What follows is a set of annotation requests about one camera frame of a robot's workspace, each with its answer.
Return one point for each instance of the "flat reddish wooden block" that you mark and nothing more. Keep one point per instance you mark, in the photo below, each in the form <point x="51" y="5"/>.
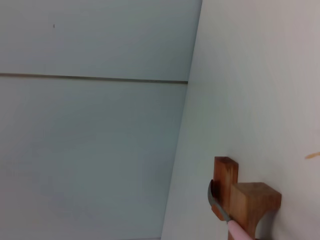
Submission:
<point x="225" y="172"/>

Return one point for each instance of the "arched light wooden block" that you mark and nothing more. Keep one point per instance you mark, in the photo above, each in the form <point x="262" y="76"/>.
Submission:
<point x="250" y="200"/>

